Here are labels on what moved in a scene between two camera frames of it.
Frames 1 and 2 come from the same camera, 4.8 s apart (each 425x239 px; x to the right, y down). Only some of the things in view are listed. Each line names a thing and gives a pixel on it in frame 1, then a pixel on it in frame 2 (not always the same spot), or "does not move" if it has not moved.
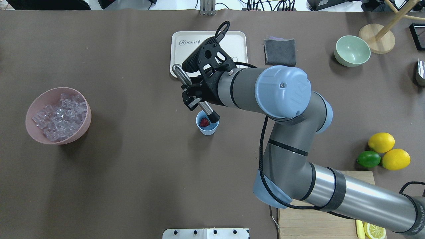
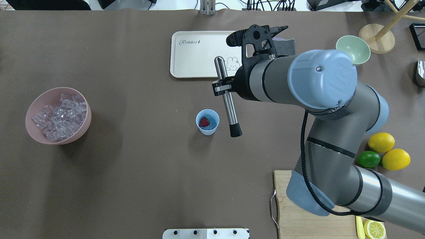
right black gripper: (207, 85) → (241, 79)
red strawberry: (204, 122) does not move
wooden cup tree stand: (377, 38) does not move
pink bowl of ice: (58, 116) does not move
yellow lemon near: (395, 159) does not move
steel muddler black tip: (212, 116) → (235, 130)
